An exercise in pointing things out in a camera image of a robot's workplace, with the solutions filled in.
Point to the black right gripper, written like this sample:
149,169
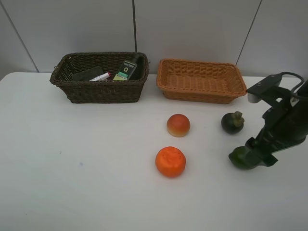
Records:
285,126

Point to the green avocado fruit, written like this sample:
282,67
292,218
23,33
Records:
237,157

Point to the dark mangosteen fruit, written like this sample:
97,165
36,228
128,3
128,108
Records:
232,123

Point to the red orange peach fruit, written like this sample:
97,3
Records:
178,125

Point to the orange tangerine fruit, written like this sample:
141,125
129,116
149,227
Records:
170,162

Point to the black rectangular bottle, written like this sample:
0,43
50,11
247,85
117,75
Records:
130,69

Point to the white marker pink cap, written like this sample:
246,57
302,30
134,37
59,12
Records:
101,77

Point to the black whiteboard eraser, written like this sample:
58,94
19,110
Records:
88,74

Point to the orange wicker basket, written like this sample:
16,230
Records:
208,82

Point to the dark brown wicker basket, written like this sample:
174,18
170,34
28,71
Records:
107,91

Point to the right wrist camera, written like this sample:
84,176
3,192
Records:
268,89

